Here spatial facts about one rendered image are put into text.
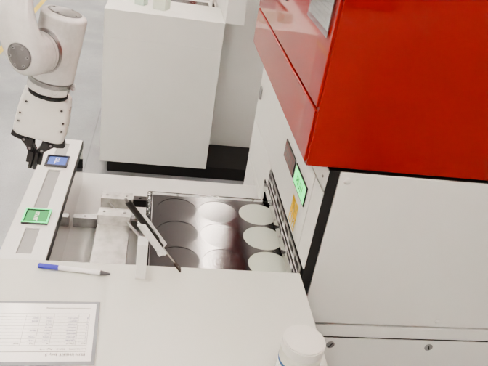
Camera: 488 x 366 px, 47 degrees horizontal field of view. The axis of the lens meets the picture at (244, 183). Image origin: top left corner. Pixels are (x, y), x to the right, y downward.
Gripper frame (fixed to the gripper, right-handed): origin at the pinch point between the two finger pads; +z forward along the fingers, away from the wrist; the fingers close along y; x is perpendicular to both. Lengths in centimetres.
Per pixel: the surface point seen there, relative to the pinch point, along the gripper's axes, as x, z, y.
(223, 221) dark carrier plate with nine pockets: -13, 12, -47
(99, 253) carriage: 0.7, 20.1, -18.1
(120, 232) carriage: -7.9, 19.2, -22.3
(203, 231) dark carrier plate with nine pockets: -8.0, 13.3, -41.7
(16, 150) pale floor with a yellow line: -210, 119, 34
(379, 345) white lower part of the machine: 15, 19, -87
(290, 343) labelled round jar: 45, -4, -48
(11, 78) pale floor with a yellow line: -328, 124, 64
